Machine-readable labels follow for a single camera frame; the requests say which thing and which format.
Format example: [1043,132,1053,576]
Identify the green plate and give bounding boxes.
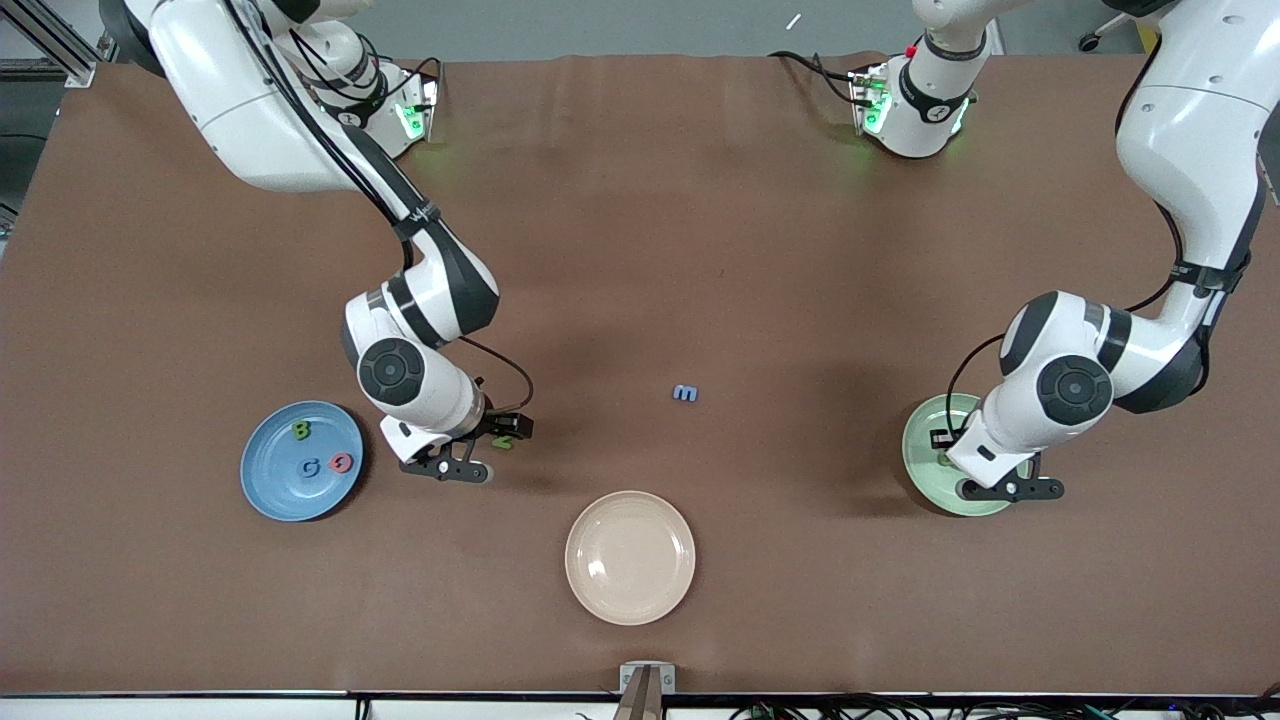
[901,392,1016,518]

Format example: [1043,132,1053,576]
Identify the beige plate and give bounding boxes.
[564,490,697,627]

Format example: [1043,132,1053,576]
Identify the blue plate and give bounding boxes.
[240,400,365,523]

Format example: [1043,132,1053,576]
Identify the brown table cover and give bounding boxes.
[0,52,1280,697]

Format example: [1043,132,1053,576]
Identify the office chair base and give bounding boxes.
[1078,8,1146,54]

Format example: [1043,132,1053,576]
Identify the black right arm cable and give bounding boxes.
[225,0,535,417]

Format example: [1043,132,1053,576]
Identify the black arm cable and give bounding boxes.
[945,30,1251,437]
[225,0,535,417]

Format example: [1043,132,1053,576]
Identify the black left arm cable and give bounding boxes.
[945,30,1251,437]

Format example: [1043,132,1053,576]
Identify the metal table edge bracket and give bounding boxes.
[615,662,678,720]

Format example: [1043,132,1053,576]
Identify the white table edge rail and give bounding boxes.
[0,692,1280,720]

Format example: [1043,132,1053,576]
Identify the black left base cable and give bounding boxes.
[768,49,863,107]

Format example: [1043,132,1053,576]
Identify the aluminium frame post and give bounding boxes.
[0,0,101,87]

